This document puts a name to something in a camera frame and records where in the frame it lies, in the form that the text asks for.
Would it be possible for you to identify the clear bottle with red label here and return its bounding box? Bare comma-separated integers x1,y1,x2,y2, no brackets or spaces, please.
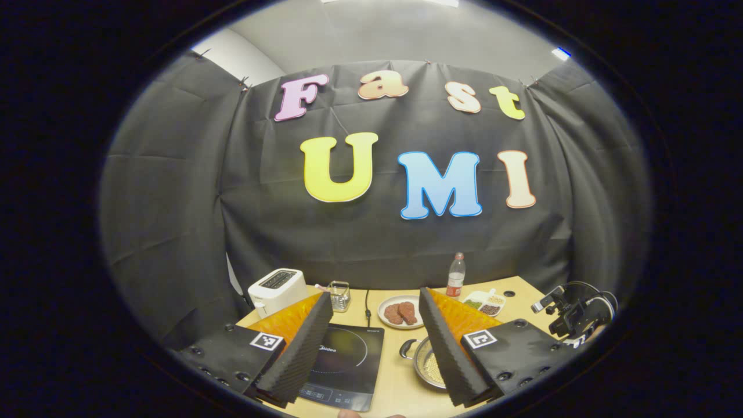
445,252,467,300

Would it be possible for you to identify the pile of soybeans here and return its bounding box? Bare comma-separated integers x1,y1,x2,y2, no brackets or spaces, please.
423,348,446,387

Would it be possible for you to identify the black induction cooktop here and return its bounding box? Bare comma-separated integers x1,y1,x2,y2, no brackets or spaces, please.
299,324,385,413

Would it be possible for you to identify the round white plate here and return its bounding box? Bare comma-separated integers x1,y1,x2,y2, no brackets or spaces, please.
377,295,428,330

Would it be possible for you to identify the white divided dish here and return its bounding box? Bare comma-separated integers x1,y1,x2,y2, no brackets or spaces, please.
463,289,507,318

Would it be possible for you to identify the black backdrop cloth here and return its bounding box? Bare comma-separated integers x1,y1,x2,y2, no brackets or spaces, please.
99,51,654,349

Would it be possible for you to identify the steel pot with black handles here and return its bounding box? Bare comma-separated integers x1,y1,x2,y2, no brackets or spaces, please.
399,336,449,391

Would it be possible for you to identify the white toaster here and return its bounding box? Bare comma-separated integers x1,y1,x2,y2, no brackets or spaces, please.
248,268,308,318

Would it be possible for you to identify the small wire basket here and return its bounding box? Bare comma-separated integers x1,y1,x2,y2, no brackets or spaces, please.
327,281,352,313

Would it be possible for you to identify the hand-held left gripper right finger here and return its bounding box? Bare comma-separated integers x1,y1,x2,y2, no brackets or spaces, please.
419,287,580,407

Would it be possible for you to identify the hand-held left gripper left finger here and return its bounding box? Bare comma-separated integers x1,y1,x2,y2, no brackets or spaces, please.
177,291,333,408

